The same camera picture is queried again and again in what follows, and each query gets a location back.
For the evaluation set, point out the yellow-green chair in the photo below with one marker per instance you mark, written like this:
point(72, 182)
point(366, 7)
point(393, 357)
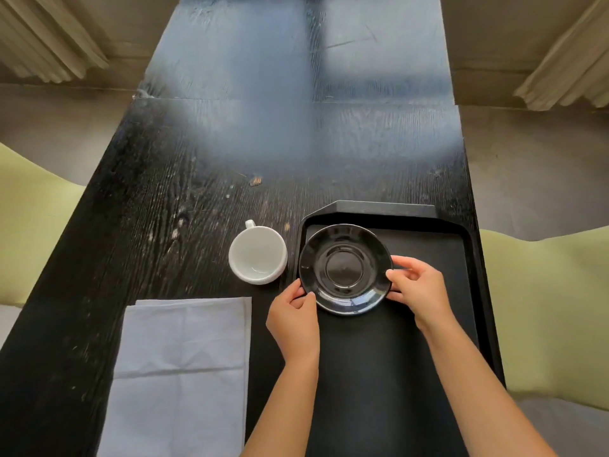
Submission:
point(547, 314)
point(33, 223)

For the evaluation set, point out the beige curtain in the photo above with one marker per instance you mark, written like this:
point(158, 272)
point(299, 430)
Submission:
point(47, 37)
point(566, 66)

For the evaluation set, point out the person's left hand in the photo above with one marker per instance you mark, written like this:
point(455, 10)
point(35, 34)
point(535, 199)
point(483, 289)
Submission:
point(293, 326)

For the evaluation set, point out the person's left forearm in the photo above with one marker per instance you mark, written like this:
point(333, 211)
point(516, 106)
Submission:
point(283, 404)

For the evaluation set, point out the person's left thumb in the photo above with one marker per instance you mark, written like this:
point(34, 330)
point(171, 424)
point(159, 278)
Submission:
point(310, 303)

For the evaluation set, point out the white cup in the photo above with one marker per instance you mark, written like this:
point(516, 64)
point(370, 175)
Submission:
point(258, 255)

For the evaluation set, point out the person's right thumb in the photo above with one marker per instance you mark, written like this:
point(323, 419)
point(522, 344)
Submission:
point(396, 279)

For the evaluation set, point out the person's right forearm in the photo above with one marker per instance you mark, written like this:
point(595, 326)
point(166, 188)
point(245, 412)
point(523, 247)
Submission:
point(476, 390)

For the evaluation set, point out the person's right hand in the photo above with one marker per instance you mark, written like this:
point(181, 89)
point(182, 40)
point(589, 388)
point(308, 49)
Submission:
point(423, 292)

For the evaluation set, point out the black saucer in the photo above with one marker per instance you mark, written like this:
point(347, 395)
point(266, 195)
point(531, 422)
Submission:
point(345, 268)

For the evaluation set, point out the black tray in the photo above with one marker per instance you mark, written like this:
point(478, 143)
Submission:
point(399, 356)

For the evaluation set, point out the light grey cloth napkin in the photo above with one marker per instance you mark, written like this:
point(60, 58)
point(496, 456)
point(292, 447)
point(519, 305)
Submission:
point(178, 375)

